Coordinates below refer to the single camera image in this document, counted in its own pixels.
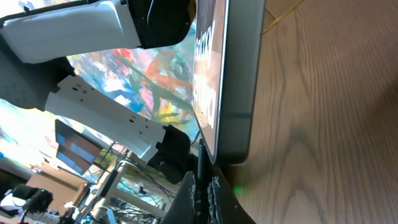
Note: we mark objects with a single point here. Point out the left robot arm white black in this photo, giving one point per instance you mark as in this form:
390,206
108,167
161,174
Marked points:
46,55

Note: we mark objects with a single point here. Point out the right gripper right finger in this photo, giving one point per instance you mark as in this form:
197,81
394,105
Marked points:
224,207

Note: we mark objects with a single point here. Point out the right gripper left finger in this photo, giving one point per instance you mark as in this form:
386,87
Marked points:
182,210

